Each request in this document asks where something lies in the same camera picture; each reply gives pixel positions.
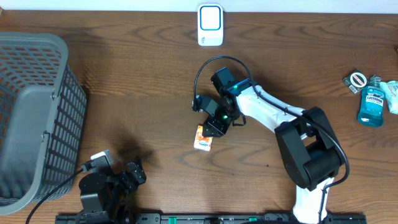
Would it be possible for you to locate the small orange white box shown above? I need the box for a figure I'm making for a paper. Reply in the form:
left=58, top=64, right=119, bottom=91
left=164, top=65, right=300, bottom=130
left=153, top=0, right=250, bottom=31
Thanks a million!
left=193, top=125, right=213, bottom=152

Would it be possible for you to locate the green box with round label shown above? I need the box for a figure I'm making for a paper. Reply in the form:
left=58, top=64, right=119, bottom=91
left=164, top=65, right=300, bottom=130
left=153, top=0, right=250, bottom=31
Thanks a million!
left=343, top=70, right=368, bottom=94

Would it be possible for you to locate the teal bottle with clear cap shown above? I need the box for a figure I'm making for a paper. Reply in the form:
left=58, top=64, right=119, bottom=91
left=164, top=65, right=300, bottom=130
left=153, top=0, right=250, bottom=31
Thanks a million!
left=357, top=75, right=386, bottom=128

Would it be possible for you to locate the light green snack packet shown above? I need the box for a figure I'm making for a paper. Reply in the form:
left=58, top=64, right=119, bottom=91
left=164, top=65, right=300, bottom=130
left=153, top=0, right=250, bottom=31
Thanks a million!
left=380, top=81, right=398, bottom=114

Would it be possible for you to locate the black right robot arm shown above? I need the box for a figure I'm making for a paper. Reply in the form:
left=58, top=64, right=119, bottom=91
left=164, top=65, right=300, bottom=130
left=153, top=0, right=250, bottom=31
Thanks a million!
left=192, top=67, right=347, bottom=223

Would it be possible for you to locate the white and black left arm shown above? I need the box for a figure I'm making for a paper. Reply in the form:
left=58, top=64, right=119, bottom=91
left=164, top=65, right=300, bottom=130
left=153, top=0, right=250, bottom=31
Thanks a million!
left=75, top=156, right=147, bottom=224

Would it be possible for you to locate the white barcode scanner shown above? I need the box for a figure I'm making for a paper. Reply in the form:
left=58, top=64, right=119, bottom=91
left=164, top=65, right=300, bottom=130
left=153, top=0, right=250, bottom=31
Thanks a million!
left=197, top=3, right=224, bottom=47

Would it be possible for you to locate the dark grey plastic basket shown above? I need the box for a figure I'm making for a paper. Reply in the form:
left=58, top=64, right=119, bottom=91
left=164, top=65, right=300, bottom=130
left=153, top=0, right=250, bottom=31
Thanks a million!
left=1, top=32, right=87, bottom=215

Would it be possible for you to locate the black left camera cable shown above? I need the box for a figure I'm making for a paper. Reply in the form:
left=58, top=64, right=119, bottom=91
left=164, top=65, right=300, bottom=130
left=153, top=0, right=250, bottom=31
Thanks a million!
left=24, top=167, right=85, bottom=224

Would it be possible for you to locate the black camera cable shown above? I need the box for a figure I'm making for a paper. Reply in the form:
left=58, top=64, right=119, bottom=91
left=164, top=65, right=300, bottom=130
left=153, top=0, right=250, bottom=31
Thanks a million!
left=192, top=55, right=351, bottom=224
left=24, top=167, right=85, bottom=224

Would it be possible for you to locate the black right camera cable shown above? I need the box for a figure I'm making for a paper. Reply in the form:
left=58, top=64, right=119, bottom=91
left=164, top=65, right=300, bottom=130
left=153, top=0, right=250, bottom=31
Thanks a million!
left=192, top=55, right=351, bottom=224

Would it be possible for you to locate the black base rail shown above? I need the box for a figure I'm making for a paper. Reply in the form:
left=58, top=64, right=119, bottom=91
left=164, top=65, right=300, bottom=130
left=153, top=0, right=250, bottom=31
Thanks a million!
left=55, top=212, right=368, bottom=224

